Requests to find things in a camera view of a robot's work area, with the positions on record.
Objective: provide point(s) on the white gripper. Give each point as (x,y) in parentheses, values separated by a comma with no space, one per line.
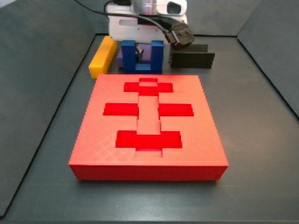
(145,20)

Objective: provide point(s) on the purple U-shaped block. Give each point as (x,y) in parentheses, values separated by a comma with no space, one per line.
(145,59)

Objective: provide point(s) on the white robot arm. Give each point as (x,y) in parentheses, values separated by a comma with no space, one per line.
(147,20)

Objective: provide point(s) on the red slotted board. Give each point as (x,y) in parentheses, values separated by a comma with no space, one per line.
(148,131)

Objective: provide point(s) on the blue U-shaped block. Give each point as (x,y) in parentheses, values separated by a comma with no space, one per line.
(153,67)

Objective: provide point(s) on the yellow long bar block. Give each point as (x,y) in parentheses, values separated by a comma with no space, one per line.
(100,63)

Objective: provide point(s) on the black angle bracket fixture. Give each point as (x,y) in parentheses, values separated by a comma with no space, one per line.
(192,57)

